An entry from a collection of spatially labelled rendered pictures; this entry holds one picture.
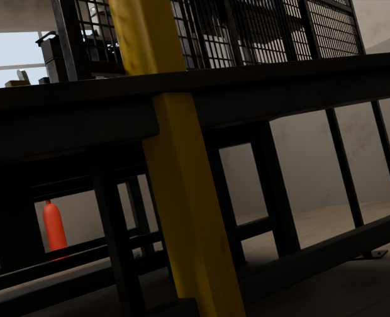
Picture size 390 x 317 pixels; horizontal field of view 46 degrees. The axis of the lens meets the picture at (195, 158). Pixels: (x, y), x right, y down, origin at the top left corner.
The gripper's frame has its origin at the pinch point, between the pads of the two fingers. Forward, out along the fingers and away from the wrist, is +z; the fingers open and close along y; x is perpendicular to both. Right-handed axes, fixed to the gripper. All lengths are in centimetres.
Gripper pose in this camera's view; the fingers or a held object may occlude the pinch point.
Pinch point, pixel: (111, 54)
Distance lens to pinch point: 187.8
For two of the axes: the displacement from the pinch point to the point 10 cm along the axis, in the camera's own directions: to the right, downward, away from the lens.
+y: -6.2, 1.1, -7.8
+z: 2.4, 9.7, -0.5
